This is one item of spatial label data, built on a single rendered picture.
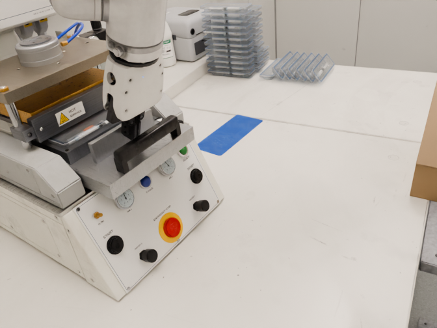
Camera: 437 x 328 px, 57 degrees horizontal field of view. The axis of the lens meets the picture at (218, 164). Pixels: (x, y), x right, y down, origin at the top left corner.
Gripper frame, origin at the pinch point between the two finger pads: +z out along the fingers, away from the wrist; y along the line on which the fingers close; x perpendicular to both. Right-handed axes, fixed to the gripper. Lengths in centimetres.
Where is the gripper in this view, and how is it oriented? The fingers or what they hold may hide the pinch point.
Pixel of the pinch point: (131, 127)
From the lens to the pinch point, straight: 74.6
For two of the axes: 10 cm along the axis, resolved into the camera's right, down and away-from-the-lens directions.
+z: -1.9, 6.9, 6.9
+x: -8.0, -5.2, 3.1
